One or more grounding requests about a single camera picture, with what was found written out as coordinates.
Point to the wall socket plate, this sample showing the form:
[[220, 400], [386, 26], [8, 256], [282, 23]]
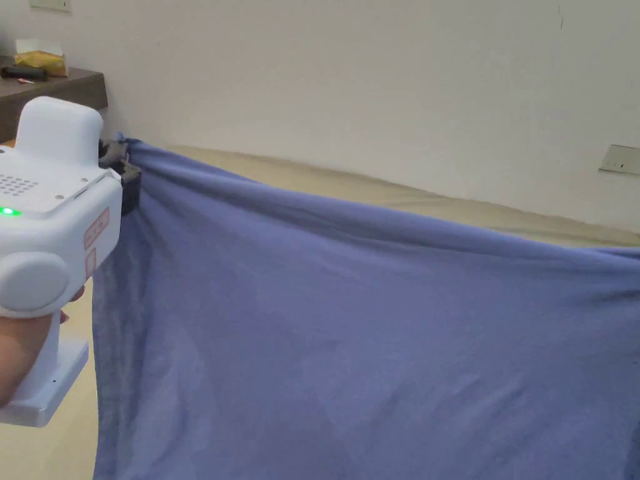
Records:
[[620, 160]]

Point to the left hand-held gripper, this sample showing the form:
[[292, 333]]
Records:
[[55, 220]]

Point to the blue garment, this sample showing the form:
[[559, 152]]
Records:
[[350, 350]]

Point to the brown wooden shelf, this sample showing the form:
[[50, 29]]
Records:
[[55, 90]]

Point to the person's left hand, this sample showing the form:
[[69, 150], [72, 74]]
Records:
[[22, 350]]

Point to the wall switch plate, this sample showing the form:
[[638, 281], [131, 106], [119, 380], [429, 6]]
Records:
[[49, 4]]

